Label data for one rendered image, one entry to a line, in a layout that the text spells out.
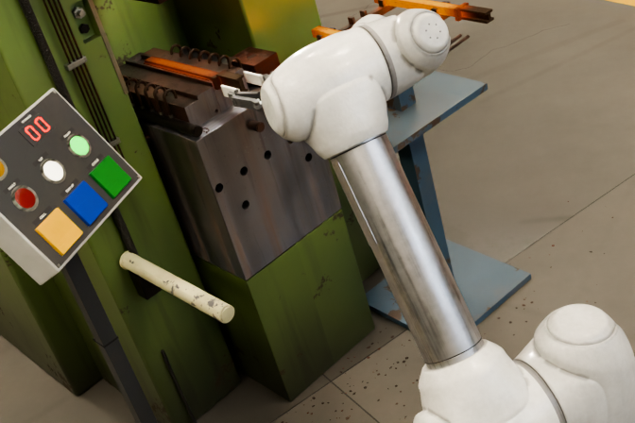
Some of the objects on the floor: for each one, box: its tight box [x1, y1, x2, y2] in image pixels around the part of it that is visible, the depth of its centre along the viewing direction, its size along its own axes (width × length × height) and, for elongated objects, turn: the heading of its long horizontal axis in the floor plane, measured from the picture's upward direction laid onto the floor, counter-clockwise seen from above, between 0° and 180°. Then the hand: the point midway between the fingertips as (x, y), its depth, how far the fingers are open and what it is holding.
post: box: [61, 252, 158, 423], centre depth 224 cm, size 4×4×108 cm
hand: (241, 85), depth 230 cm, fingers open, 7 cm apart
